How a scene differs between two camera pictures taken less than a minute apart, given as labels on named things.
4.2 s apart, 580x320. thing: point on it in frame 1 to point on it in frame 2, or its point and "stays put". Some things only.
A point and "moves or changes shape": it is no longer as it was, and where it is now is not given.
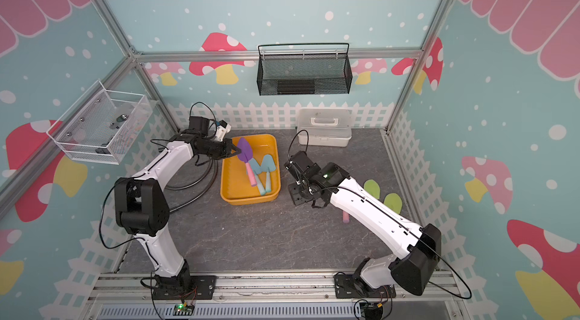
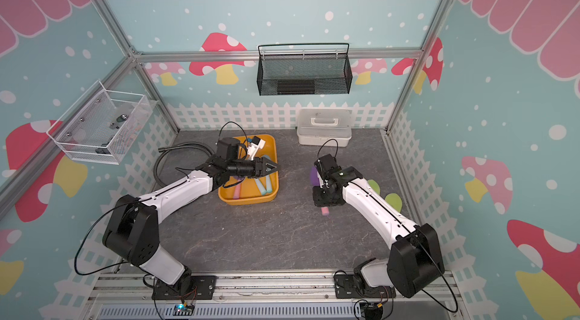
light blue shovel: (267, 165) stays put
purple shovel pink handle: (246, 153) moves or changes shape
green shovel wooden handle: (372, 187) stays put
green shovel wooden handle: (393, 201) stays put
